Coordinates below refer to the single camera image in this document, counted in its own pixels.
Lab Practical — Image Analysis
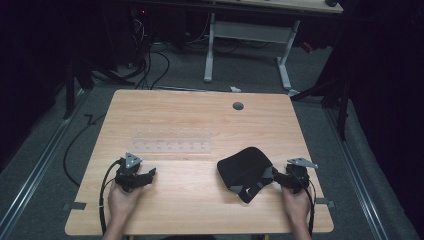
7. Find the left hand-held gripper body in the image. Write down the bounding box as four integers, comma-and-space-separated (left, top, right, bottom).
114, 152, 148, 193

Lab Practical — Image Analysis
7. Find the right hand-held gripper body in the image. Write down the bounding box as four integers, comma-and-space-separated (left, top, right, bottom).
281, 157, 319, 194

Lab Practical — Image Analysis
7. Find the black fabric pad with straps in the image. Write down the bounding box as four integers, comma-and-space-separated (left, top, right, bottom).
216, 146, 276, 205

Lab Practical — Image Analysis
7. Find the person's left hand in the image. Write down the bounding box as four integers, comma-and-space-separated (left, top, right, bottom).
107, 181, 145, 219

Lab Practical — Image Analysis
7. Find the person's right hand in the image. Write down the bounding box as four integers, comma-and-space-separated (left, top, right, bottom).
281, 184, 313, 225

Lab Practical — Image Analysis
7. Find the clear plastic rack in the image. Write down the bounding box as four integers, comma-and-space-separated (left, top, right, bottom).
127, 127, 213, 155

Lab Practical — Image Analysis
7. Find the grey tape strip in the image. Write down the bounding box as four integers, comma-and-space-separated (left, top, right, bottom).
62, 201, 88, 212
314, 197, 336, 208

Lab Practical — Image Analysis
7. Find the black metal stand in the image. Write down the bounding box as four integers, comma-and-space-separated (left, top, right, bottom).
62, 56, 96, 120
289, 71, 352, 142

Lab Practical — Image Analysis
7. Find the black computer tower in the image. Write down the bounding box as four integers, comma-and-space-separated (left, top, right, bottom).
99, 3, 152, 73

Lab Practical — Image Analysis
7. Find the white-legged wooden desk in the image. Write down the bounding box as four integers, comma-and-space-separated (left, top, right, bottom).
186, 0, 344, 92

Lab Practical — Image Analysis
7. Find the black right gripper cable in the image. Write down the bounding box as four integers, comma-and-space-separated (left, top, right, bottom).
289, 165, 317, 237

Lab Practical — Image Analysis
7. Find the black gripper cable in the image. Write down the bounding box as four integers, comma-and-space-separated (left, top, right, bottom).
289, 165, 317, 237
97, 159, 125, 236

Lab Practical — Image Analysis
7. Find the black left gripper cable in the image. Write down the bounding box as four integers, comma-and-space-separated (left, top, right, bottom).
97, 159, 125, 236

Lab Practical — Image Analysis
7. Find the metal floor rail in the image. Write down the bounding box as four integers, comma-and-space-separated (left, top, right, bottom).
324, 106, 391, 240
0, 88, 91, 240

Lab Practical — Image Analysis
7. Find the black floor cable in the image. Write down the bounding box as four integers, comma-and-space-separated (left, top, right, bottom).
62, 113, 108, 188

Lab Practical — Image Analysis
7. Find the bundle of black floor cables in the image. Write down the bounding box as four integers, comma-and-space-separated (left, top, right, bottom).
89, 41, 172, 91

